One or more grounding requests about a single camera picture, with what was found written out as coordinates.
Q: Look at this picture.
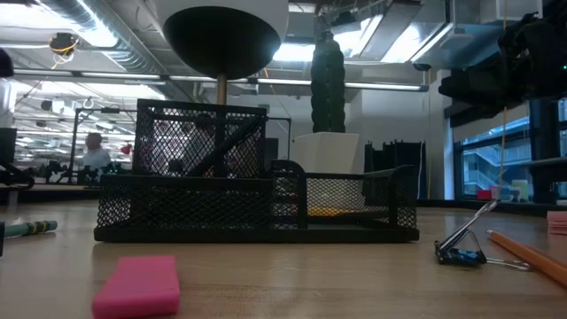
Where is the teal pen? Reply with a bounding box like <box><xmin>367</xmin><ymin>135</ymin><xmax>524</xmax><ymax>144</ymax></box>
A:
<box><xmin>0</xmin><ymin>220</ymin><xmax>58</xmax><ymax>239</ymax></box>

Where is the white globe table lamp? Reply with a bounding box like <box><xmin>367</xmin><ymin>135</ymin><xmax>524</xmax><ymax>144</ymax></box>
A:
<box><xmin>154</xmin><ymin>0</ymin><xmax>290</xmax><ymax>178</ymax></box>

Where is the white hexagonal plant pot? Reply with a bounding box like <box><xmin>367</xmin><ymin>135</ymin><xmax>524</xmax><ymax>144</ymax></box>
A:
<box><xmin>290</xmin><ymin>131</ymin><xmax>361</xmax><ymax>175</ymax></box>

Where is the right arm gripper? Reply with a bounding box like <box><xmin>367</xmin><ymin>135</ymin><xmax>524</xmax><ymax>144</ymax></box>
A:
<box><xmin>438</xmin><ymin>26</ymin><xmax>548</xmax><ymax>107</ymax></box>

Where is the pale green container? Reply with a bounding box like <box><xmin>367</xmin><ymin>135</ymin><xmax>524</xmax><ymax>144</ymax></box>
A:
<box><xmin>512</xmin><ymin>179</ymin><xmax>530</xmax><ymax>201</ymax></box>

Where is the black framed window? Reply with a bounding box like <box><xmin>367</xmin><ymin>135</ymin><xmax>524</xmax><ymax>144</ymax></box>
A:
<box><xmin>454</xmin><ymin>117</ymin><xmax>567</xmax><ymax>200</ymax></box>

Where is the pink sticky note pad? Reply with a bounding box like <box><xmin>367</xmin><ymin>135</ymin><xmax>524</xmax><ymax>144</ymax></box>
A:
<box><xmin>546</xmin><ymin>210</ymin><xmax>567</xmax><ymax>236</ymax></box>

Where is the person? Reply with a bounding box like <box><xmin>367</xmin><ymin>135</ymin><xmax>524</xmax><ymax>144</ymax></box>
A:
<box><xmin>82</xmin><ymin>131</ymin><xmax>113</xmax><ymax>172</ymax></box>

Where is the yellow pencil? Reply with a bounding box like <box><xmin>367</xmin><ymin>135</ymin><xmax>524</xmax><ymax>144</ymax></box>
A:
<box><xmin>485</xmin><ymin>229</ymin><xmax>567</xmax><ymax>289</ymax></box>

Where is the black binder clip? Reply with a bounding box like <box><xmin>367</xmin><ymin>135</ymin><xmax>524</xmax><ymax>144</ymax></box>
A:
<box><xmin>433</xmin><ymin>199</ymin><xmax>532</xmax><ymax>271</ymax></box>

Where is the long ceiling tube light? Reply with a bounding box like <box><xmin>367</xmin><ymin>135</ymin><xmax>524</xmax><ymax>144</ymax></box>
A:
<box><xmin>11</xmin><ymin>68</ymin><xmax>430</xmax><ymax>93</ymax></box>

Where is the green cactus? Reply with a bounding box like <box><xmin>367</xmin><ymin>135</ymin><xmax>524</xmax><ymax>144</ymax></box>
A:
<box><xmin>309</xmin><ymin>30</ymin><xmax>346</xmax><ymax>134</ymax></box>

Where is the black folding partition panel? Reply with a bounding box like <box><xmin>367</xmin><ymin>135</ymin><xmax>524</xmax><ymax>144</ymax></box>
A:
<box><xmin>363</xmin><ymin>140</ymin><xmax>426</xmax><ymax>200</ymax></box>

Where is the silver ceiling duct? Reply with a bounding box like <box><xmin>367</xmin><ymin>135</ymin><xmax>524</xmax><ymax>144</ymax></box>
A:
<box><xmin>39</xmin><ymin>0</ymin><xmax>196</xmax><ymax>103</ymax></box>

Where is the bright ceiling light panel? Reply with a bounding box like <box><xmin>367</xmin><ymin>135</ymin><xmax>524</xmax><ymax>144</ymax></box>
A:
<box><xmin>272</xmin><ymin>12</ymin><xmax>448</xmax><ymax>63</ymax></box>

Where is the black ceiling dome camera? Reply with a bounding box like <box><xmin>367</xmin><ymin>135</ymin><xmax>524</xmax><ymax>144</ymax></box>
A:
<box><xmin>49</xmin><ymin>33</ymin><xmax>81</xmax><ymax>57</ymax></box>

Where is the black mesh desk organizer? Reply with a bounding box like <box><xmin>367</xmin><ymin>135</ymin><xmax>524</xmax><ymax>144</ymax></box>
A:
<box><xmin>93</xmin><ymin>98</ymin><xmax>421</xmax><ymax>244</ymax></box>

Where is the pink eraser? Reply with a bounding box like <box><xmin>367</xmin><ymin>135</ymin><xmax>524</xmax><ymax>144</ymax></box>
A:
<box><xmin>91</xmin><ymin>255</ymin><xmax>182</xmax><ymax>319</ymax></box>

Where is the black pen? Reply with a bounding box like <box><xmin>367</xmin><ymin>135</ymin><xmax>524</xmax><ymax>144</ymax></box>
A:
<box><xmin>185</xmin><ymin>115</ymin><xmax>266</xmax><ymax>178</ymax></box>

